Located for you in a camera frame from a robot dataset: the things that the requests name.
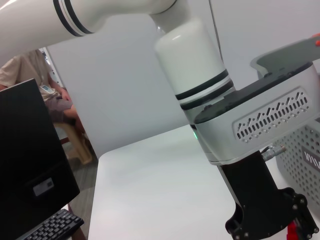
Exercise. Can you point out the black keyboard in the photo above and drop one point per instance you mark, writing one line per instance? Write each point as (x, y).
(55, 226)

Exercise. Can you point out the seated person beige shirt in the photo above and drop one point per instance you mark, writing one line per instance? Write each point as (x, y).
(32, 67)

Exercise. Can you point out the grey perforated storage bin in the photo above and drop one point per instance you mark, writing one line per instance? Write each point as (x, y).
(300, 162)

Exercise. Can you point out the black computer monitor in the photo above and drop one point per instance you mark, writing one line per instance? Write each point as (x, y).
(25, 150)

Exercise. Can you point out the dark red long block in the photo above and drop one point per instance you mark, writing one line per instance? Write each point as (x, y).
(291, 231)

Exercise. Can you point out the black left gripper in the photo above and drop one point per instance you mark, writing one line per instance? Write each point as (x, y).
(257, 200)

